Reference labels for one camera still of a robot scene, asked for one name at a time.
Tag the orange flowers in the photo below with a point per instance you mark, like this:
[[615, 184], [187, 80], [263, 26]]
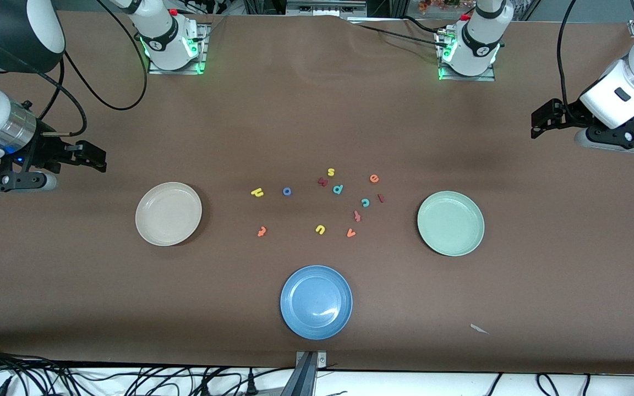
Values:
[[438, 4]]

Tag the black power plug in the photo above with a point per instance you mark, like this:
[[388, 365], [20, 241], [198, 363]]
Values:
[[205, 388], [251, 385]]

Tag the grey metal mount bracket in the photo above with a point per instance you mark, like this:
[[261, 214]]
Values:
[[321, 360]]

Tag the dark metal pole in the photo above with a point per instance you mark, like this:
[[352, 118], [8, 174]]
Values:
[[301, 382]]

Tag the grey power strip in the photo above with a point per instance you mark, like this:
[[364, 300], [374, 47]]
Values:
[[322, 8]]

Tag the pale green plate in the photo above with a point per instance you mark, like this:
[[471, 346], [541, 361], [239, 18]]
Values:
[[452, 225]]

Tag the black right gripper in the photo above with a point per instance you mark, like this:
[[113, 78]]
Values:
[[47, 149]]

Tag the yellow foam letter h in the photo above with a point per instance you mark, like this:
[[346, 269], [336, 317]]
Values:
[[258, 193]]

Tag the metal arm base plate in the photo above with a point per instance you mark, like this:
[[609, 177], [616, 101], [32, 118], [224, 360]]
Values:
[[471, 78], [179, 72]]

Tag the orange foam letter t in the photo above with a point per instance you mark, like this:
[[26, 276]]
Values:
[[262, 231]]

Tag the brown table cover sheet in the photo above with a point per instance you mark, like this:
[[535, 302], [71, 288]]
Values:
[[317, 110]]

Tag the beige brown plate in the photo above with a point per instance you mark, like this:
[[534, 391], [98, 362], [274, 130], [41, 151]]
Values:
[[157, 220]]

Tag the blue plate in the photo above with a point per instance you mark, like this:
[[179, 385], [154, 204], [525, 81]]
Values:
[[317, 302]]

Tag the white paper scrap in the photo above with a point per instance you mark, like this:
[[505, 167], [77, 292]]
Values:
[[478, 328]]

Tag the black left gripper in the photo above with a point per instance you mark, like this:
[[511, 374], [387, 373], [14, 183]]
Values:
[[566, 114]]

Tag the teal foam letter p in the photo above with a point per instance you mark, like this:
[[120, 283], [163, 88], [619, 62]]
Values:
[[338, 190]]

